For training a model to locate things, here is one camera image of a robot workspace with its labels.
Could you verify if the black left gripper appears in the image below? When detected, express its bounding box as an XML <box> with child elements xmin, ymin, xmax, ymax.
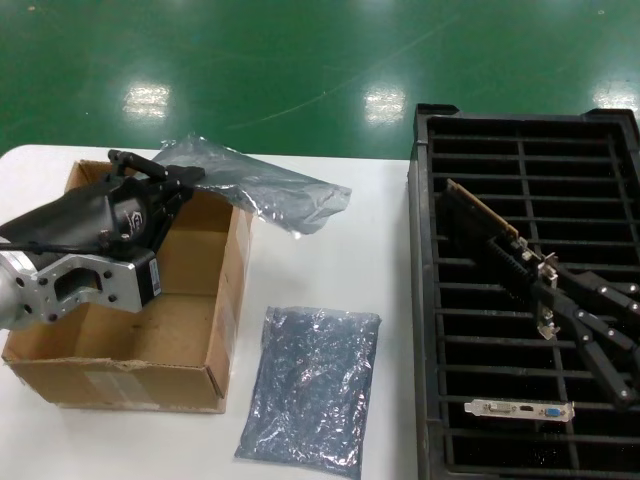
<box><xmin>0</xmin><ymin>148</ymin><xmax>207</xmax><ymax>261</ymax></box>

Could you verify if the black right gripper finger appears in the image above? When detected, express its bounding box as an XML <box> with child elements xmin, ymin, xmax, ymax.
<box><xmin>547</xmin><ymin>267</ymin><xmax>640</xmax><ymax>326</ymax></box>
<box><xmin>542</xmin><ymin>294</ymin><xmax>640</xmax><ymax>407</ymax></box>

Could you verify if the grey antistatic packaging bag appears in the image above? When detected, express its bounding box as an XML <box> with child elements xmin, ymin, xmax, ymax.
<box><xmin>149</xmin><ymin>132</ymin><xmax>354</xmax><ymax>236</ymax></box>

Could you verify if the graphics card with black heatsink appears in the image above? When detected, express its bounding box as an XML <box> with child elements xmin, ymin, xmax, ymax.
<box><xmin>439</xmin><ymin>177</ymin><xmax>564</xmax><ymax>341</ymax></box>

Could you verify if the black slotted plastic container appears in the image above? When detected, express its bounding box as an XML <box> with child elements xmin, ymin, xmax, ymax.
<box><xmin>407</xmin><ymin>103</ymin><xmax>640</xmax><ymax>480</ymax></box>

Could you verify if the brown cardboard box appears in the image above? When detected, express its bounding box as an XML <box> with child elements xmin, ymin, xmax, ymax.
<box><xmin>2</xmin><ymin>158</ymin><xmax>254</xmax><ymax>415</ymax></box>

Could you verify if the empty grey antistatic bag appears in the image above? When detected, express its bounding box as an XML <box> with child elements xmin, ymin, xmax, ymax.
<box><xmin>234</xmin><ymin>304</ymin><xmax>384</xmax><ymax>474</ymax></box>

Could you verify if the left wrist camera silver bracket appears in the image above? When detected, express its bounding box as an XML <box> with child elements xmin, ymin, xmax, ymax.
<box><xmin>37</xmin><ymin>249</ymin><xmax>162</xmax><ymax>326</ymax></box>

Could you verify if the graphics card with silver bracket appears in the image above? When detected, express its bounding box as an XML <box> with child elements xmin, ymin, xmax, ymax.
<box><xmin>463</xmin><ymin>398</ymin><xmax>576</xmax><ymax>424</ymax></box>

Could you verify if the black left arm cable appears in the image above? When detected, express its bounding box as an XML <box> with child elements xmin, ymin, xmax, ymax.
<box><xmin>0</xmin><ymin>240</ymin><xmax>106</xmax><ymax>254</ymax></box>

